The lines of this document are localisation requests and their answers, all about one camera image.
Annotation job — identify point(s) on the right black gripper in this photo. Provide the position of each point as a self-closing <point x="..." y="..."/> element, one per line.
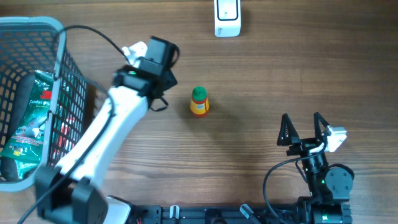
<point x="302" y="145"/>

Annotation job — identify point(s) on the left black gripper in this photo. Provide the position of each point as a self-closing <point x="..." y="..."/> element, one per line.
<point x="170" y="80"/>

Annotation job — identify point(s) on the red sauce bottle green cap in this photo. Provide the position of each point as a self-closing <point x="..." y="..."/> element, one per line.
<point x="199" y="104"/>

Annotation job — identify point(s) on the teal wet wipes packet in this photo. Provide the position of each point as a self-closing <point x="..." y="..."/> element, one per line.
<point x="23" y="151"/>

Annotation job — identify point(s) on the green 3M gloves packet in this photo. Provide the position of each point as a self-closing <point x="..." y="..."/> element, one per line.
<point x="40" y="98"/>

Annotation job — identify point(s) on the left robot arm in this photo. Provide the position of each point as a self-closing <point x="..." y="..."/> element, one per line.
<point x="70" y="192"/>

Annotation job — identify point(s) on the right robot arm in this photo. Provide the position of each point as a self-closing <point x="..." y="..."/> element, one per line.
<point x="329" y="185"/>

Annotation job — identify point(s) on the grey plastic mesh basket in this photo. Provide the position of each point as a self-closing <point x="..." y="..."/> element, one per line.
<point x="38" y="43"/>

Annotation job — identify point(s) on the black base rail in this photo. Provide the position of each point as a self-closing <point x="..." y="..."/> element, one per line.
<point x="283" y="213"/>

